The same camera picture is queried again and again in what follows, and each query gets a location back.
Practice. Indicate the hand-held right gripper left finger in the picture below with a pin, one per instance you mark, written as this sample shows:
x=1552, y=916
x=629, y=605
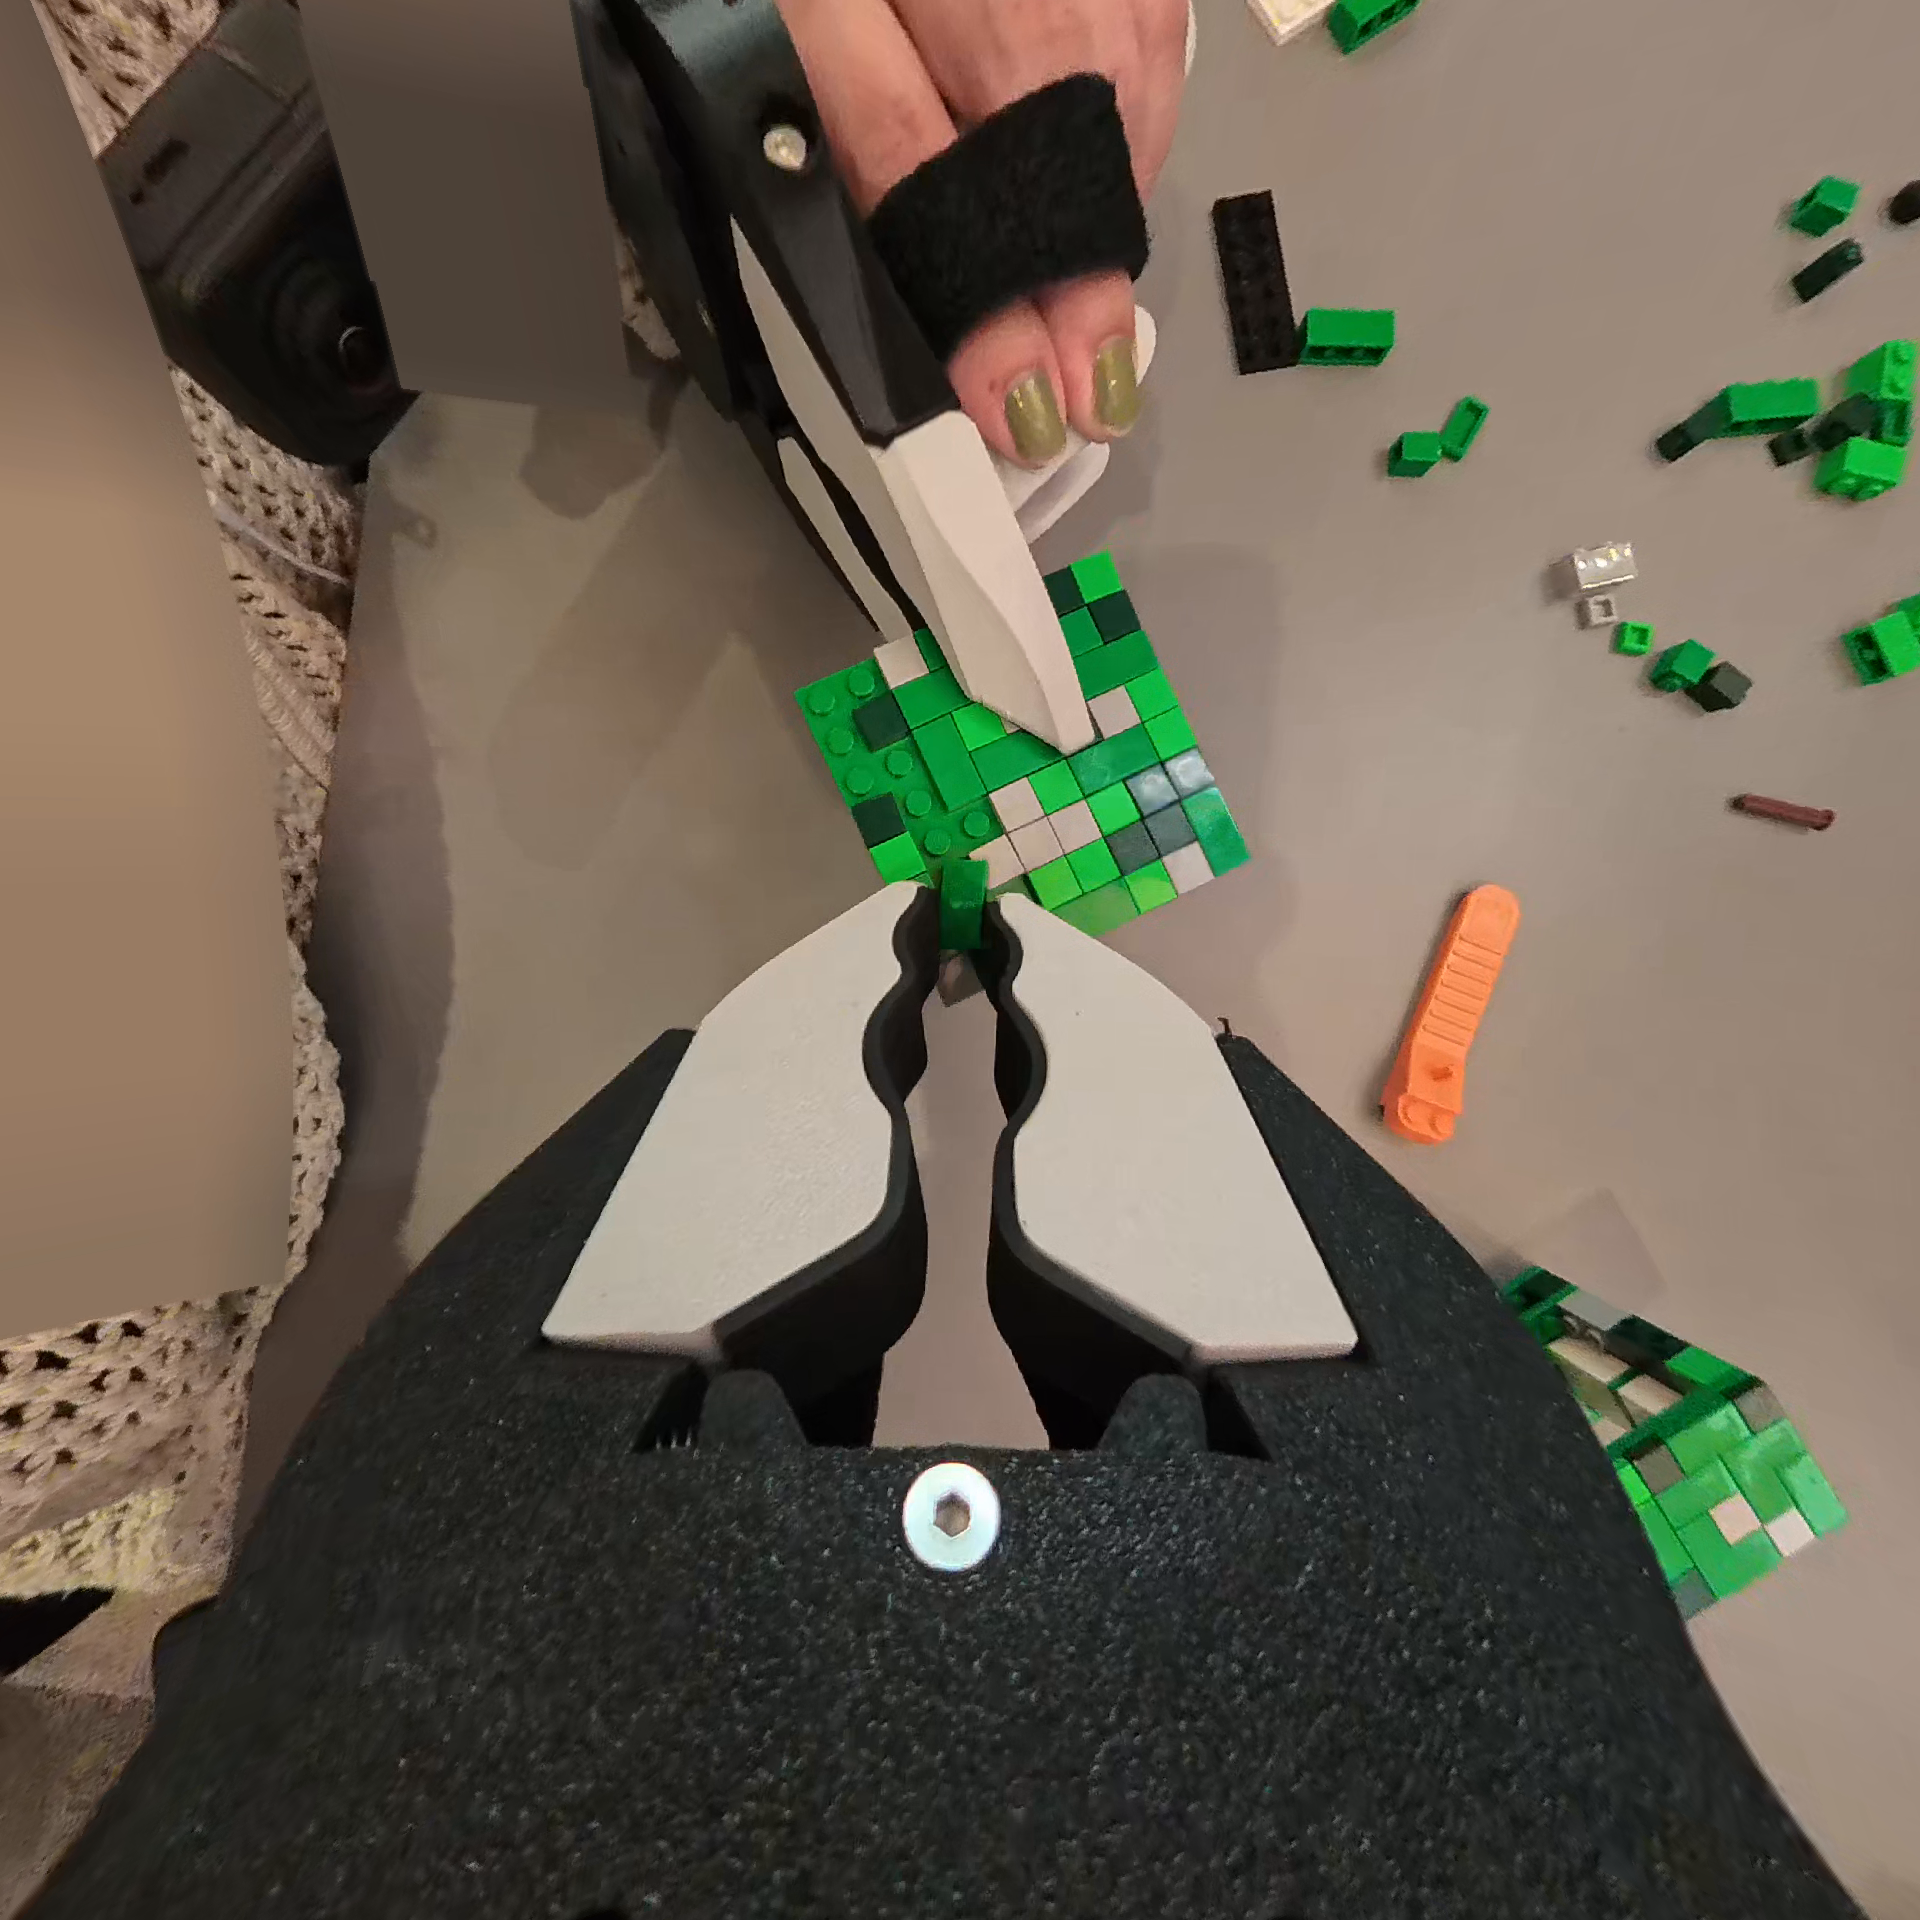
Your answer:
x=750, y=1170

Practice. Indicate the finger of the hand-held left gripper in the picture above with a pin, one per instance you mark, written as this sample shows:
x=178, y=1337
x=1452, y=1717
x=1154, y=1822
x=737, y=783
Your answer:
x=991, y=601
x=848, y=524

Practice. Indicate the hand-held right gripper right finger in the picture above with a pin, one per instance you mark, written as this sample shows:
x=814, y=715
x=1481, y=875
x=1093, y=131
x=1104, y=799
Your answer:
x=1154, y=1170

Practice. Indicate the green lego mosaic plate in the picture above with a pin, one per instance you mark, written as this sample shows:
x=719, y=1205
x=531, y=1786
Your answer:
x=961, y=780

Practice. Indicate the small green lego brick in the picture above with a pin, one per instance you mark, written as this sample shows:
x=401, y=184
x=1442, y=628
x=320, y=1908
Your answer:
x=967, y=901

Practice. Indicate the orange lego brick separator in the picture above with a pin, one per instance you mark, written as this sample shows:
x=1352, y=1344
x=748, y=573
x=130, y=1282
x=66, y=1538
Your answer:
x=1449, y=1013

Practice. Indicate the black lego plate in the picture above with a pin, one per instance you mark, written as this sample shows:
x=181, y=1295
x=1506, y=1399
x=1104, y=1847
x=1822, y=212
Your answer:
x=1254, y=283

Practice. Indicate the green and grey lego assembly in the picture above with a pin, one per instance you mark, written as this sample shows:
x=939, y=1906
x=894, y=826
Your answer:
x=1694, y=1441

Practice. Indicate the white lego plate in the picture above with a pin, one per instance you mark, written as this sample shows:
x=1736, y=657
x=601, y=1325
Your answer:
x=1290, y=13

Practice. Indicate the brown lego rod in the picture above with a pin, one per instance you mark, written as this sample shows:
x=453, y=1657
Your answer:
x=1782, y=813

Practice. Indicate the dark green lego brick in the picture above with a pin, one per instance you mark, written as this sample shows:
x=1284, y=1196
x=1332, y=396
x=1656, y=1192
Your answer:
x=1721, y=686
x=1826, y=271

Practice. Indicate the pile of green lego pieces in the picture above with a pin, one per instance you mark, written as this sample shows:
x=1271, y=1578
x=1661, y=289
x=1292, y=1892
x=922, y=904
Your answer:
x=1860, y=434

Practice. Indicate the person's left hand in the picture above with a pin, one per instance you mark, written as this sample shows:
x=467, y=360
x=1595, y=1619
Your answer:
x=991, y=90

